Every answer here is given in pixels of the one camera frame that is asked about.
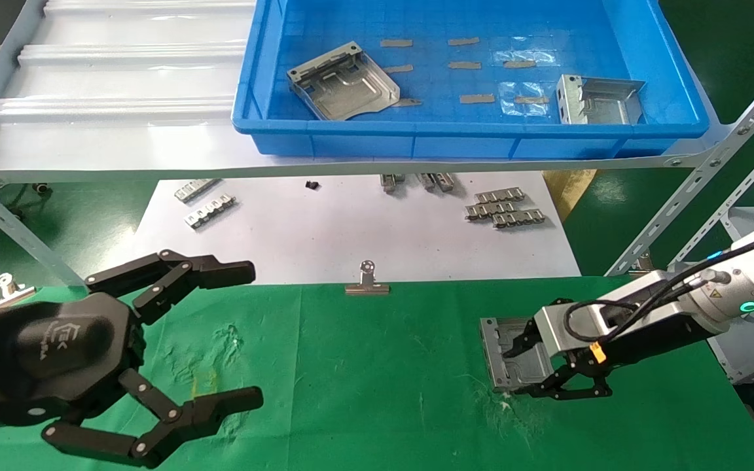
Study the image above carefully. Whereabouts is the slotted metal strip part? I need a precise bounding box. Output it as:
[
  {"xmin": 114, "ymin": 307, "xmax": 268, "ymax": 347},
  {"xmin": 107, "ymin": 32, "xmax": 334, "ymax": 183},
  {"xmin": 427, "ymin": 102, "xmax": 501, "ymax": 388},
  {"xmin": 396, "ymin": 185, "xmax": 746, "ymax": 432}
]
[
  {"xmin": 474, "ymin": 187, "xmax": 527, "ymax": 205},
  {"xmin": 184, "ymin": 195, "xmax": 238, "ymax": 230},
  {"xmin": 465, "ymin": 201, "xmax": 518, "ymax": 222},
  {"xmin": 174, "ymin": 178, "xmax": 222, "ymax": 203},
  {"xmin": 492, "ymin": 209, "xmax": 546, "ymax": 230}
]

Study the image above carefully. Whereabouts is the green table cloth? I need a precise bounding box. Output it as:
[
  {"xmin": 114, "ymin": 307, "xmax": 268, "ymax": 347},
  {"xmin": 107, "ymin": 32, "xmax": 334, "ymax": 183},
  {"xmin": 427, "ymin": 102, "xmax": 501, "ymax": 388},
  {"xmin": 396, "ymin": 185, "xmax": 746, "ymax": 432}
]
[{"xmin": 0, "ymin": 277, "xmax": 754, "ymax": 471}]

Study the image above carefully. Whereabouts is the white side shelf rack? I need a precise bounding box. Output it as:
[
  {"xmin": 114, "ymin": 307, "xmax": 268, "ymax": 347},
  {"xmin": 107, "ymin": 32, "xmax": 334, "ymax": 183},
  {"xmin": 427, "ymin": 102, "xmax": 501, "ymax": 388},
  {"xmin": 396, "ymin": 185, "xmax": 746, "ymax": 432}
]
[{"xmin": 670, "ymin": 124, "xmax": 754, "ymax": 385}]

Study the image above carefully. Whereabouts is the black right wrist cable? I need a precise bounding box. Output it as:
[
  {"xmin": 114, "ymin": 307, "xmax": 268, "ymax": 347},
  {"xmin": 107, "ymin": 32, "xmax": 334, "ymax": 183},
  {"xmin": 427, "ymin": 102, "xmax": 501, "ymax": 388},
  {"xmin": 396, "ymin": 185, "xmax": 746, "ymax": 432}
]
[{"xmin": 564, "ymin": 219, "xmax": 754, "ymax": 344}]

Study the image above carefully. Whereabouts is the blue plastic bin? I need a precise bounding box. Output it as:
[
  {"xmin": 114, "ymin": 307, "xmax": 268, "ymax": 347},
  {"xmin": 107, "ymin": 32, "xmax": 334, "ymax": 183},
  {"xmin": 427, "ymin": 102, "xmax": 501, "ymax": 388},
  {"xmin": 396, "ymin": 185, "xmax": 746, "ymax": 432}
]
[{"xmin": 232, "ymin": 0, "xmax": 710, "ymax": 160}]

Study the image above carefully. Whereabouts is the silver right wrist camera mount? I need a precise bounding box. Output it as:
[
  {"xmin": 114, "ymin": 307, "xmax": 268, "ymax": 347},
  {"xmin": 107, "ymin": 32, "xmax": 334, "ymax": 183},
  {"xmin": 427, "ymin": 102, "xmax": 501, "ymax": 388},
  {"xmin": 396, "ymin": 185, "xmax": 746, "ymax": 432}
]
[{"xmin": 533, "ymin": 271, "xmax": 679, "ymax": 359}]

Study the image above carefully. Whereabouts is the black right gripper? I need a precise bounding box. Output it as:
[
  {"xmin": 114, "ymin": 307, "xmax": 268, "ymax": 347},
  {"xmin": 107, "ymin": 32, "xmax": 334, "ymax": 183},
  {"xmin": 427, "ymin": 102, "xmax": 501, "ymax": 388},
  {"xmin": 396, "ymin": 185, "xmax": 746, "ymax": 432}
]
[{"xmin": 503, "ymin": 313, "xmax": 721, "ymax": 401}]

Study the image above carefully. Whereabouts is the clear plastic film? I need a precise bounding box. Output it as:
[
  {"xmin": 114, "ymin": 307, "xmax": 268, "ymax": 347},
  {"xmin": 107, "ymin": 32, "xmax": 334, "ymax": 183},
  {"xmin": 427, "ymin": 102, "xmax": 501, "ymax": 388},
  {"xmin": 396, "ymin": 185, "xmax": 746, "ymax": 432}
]
[
  {"xmin": 490, "ymin": 47, "xmax": 560, "ymax": 67},
  {"xmin": 499, "ymin": 80, "xmax": 552, "ymax": 118}
]

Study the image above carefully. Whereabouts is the grey metal tray part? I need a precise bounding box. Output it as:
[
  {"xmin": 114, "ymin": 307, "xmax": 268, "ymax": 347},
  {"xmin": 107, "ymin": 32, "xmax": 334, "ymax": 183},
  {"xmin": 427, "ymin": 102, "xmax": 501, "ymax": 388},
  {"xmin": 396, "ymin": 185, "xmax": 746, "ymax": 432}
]
[
  {"xmin": 480, "ymin": 316, "xmax": 556, "ymax": 394},
  {"xmin": 287, "ymin": 41, "xmax": 401, "ymax": 122}
]

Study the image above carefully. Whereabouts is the boxy grey metal bracket part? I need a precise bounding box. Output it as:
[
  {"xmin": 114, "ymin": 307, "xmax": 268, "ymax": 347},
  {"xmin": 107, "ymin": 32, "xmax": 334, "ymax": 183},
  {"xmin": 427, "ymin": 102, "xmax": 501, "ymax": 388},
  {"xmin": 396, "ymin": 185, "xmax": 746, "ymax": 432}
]
[{"xmin": 555, "ymin": 73, "xmax": 646, "ymax": 126}]

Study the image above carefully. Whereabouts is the flat grey metal tray part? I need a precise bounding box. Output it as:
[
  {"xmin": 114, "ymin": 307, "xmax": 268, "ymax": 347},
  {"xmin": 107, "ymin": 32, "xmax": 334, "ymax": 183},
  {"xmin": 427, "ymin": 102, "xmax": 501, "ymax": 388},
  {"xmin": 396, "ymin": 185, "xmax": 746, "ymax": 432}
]
[{"xmin": 287, "ymin": 41, "xmax": 401, "ymax": 122}]

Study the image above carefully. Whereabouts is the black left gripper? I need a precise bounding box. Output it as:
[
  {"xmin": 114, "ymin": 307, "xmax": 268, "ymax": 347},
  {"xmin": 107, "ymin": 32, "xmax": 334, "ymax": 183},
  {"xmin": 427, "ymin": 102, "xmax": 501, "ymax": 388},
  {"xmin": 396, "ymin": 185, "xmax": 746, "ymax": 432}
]
[{"xmin": 0, "ymin": 249, "xmax": 264, "ymax": 469}]

